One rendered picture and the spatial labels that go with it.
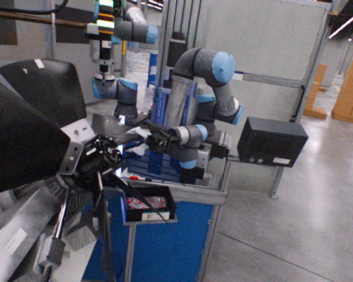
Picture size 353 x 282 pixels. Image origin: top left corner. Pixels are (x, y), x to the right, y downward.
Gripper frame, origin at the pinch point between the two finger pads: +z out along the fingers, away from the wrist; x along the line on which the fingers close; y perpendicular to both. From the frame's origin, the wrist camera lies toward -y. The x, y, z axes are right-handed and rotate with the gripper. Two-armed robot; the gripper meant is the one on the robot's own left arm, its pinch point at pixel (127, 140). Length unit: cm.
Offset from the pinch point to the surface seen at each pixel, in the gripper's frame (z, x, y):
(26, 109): 34.3, -21.9, 17.6
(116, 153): 11.0, -4.6, 13.4
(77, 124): 19.4, -10.1, 3.6
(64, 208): 27.9, 4.0, 21.6
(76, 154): 23.0, -7.0, 14.4
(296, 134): -67, -7, 26
